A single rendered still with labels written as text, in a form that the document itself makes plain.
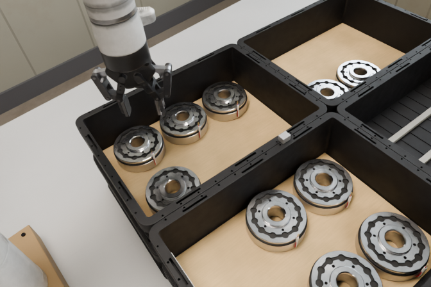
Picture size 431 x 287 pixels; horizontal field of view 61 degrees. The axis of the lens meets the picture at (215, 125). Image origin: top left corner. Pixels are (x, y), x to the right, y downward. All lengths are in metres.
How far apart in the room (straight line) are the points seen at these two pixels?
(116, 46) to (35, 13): 1.77
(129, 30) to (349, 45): 0.67
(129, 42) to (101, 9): 0.06
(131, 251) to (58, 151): 0.37
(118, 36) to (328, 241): 0.47
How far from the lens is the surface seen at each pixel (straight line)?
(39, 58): 2.42
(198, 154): 0.76
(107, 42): 0.57
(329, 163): 0.71
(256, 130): 0.80
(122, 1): 0.54
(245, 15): 1.44
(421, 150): 0.83
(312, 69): 0.96
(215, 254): 0.64
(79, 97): 1.19
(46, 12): 2.34
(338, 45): 1.06
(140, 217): 0.58
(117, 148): 0.77
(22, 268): 0.71
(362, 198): 0.72
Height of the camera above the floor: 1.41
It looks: 46 degrees down
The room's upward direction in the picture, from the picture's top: 6 degrees counter-clockwise
